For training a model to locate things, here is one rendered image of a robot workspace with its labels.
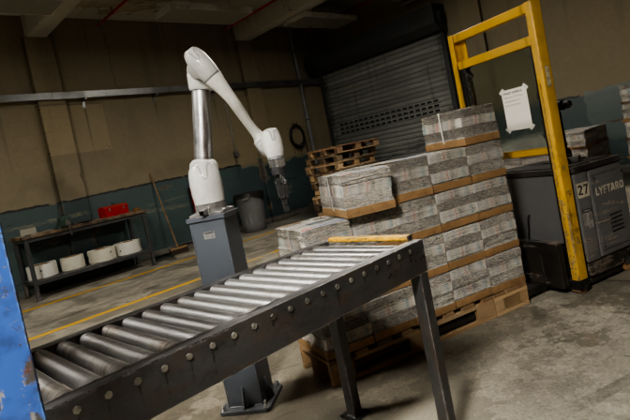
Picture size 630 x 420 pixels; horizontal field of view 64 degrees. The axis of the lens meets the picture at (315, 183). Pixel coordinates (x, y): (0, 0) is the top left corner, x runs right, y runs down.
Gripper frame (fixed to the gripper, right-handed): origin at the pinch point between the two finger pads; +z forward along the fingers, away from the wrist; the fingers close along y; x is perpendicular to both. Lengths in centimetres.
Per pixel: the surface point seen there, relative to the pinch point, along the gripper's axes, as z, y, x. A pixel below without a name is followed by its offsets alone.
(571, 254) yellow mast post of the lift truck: 70, -35, -167
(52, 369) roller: 17, -105, 114
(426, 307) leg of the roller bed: 41, -99, -6
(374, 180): -3.7, -26.6, -41.2
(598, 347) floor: 96, -87, -110
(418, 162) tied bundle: -7, -18, -78
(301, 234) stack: 15.0, -18.2, 2.2
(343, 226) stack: 16.6, -18.4, -22.2
